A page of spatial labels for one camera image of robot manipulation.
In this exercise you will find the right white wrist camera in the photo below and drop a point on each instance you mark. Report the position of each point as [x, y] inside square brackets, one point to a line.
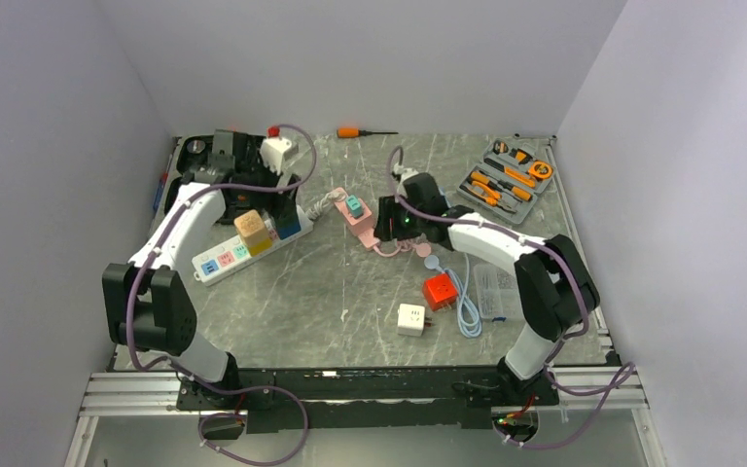
[402, 173]

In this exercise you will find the grey tool case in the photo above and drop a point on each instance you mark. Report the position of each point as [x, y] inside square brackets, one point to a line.
[510, 177]

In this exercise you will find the yellow cube adapter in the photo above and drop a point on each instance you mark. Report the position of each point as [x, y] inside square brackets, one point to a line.
[259, 247]

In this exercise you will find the teal cube adapter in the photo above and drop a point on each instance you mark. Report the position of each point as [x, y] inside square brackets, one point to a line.
[354, 207]

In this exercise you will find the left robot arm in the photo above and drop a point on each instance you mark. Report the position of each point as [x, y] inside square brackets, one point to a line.
[235, 205]

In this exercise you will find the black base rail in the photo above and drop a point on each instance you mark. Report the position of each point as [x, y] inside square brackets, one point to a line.
[374, 397]

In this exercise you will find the blue red pen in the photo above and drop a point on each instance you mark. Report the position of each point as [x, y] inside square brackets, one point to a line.
[164, 177]

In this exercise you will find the white power strip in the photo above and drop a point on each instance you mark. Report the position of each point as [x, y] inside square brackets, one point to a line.
[232, 255]

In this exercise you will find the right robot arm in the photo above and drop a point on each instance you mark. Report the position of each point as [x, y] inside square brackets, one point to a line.
[557, 292]

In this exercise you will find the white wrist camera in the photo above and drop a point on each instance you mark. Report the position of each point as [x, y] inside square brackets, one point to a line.
[276, 152]
[402, 173]

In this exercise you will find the pink power strip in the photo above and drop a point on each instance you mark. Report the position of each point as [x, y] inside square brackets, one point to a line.
[362, 228]

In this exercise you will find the orange handled screwdriver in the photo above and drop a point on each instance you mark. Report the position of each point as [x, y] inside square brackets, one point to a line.
[355, 132]

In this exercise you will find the clear screw box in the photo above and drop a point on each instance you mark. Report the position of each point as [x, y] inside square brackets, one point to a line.
[498, 294]

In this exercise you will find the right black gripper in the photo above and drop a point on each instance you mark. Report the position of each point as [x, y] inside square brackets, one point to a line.
[388, 211]

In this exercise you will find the red cube adapter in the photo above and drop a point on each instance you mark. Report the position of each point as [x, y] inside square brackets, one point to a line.
[439, 291]

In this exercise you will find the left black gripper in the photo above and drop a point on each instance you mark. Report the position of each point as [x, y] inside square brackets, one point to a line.
[272, 199]

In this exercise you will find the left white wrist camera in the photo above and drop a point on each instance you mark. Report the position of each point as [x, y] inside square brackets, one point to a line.
[276, 152]

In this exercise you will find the white cube adapter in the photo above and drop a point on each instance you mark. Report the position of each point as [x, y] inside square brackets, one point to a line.
[411, 320]

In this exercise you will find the beige cube adapter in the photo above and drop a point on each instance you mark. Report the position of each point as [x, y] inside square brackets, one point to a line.
[251, 228]

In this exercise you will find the black tool case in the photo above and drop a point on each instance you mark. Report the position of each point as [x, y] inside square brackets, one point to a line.
[213, 159]

